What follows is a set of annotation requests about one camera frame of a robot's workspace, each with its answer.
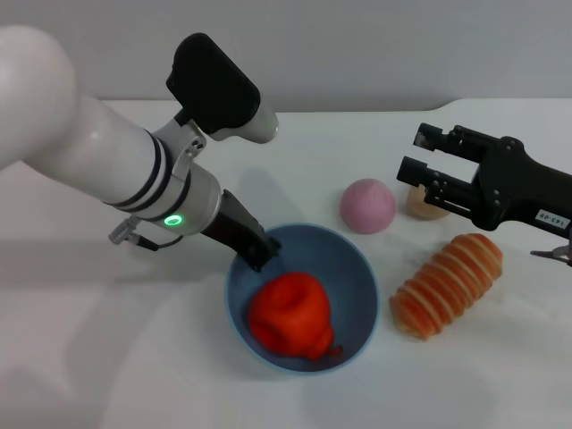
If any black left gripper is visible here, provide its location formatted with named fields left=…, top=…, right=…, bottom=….
left=200, top=189, right=282, bottom=273

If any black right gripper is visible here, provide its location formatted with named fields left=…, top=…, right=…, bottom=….
left=396, top=123, right=572, bottom=240

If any orange mandarin fruit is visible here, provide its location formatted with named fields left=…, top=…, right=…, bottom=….
left=248, top=273, right=345, bottom=362

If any blue bowl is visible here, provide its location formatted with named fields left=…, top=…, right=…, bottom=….
left=223, top=223, right=381, bottom=375

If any beige round bun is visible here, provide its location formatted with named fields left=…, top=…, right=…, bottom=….
left=406, top=185, right=452, bottom=221

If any pink round bun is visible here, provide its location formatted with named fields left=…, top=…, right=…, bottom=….
left=339, top=178, right=398, bottom=236

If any orange striped bread loaf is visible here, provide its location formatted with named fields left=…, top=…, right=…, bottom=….
left=389, top=231, right=505, bottom=341

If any left arm grey cable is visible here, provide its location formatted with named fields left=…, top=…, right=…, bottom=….
left=108, top=215, right=184, bottom=251

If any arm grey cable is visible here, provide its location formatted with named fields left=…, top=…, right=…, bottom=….
left=108, top=215, right=184, bottom=251
left=530, top=240, right=572, bottom=269

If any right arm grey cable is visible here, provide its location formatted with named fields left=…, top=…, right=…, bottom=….
left=530, top=240, right=572, bottom=269

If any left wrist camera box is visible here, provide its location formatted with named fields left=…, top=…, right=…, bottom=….
left=165, top=31, right=281, bottom=145

